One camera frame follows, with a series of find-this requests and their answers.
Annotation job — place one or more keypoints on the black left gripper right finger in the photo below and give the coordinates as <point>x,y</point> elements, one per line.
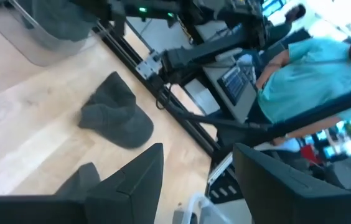
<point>275,193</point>

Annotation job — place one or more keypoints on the grey laptop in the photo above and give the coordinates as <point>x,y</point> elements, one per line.
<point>234,84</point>

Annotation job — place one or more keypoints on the person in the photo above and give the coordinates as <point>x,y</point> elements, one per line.
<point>295,14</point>
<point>312,77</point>

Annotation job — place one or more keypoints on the grey-green fabric hat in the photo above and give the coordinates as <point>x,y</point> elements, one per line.
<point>63,18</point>

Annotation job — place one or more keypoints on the red object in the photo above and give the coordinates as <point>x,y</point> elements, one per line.
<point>309,154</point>

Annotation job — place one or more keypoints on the black perforated bracket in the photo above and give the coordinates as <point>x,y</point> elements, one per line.
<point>219,186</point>

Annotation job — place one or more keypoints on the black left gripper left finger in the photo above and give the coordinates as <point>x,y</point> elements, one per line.
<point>125,199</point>

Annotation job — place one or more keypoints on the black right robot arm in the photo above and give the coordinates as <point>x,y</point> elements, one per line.
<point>200,53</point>

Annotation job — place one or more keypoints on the grey office chair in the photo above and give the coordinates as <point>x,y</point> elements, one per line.
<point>340,174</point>

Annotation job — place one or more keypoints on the clear plastic bin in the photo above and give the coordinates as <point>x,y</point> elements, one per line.
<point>23,46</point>

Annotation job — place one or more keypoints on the dark green fabric cap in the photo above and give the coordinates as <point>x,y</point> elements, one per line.
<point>116,118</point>

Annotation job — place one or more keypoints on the silver metal bracket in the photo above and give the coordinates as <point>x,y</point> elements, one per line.
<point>147,67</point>

